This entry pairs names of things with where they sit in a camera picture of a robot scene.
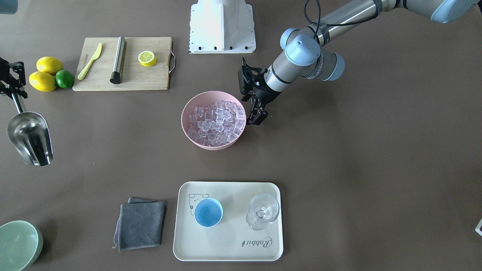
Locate green lime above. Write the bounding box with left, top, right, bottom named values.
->
left=55, top=69, right=75, bottom=89

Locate yellow plastic knife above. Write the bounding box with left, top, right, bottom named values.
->
left=77, top=43, right=103, bottom=80

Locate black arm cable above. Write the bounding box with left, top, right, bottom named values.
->
left=304, top=0, right=378, bottom=41

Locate grey folded cloth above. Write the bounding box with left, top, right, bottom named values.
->
left=112, top=197, right=166, bottom=252

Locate steel ice scoop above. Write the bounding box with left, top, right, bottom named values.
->
left=7, top=93, right=53, bottom=166

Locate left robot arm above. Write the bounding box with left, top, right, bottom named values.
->
left=238, top=0, right=481, bottom=125

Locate half lemon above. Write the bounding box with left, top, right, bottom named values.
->
left=137, top=51, right=157, bottom=67

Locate clear wine glass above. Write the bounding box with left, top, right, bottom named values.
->
left=246, top=193, right=281, bottom=230

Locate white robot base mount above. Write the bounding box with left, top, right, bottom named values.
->
left=188, top=0, right=256, bottom=54

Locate lower whole lemon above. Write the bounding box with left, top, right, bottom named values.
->
left=29, top=72, right=58, bottom=92

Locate whole lemon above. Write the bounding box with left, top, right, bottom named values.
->
left=36, top=56, right=63, bottom=76
left=29, top=72, right=58, bottom=92

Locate white object at edge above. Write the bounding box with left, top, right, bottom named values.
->
left=475, top=219, right=482, bottom=236

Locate cream serving tray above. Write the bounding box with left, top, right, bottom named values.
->
left=173, top=181, right=284, bottom=261

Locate wooden cutting board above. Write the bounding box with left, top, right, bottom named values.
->
left=73, top=37, right=175, bottom=91

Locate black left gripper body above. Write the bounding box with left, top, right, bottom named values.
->
left=238, top=57, right=281, bottom=110

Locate pink bowl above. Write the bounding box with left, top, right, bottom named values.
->
left=181, top=91, right=247, bottom=150

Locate pile of clear ice cubes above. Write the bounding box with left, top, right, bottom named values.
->
left=186, top=100, right=246, bottom=148

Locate green bowl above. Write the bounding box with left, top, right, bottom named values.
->
left=0, top=220, right=43, bottom=271

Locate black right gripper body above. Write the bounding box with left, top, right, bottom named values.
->
left=0, top=58, right=28, bottom=100

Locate upper whole lemon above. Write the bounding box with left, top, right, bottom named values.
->
left=36, top=56, right=63, bottom=76

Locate blue cup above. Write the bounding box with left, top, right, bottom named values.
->
left=194, top=198, right=224, bottom=228

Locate steel muddler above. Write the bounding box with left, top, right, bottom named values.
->
left=110, top=37, right=125, bottom=84

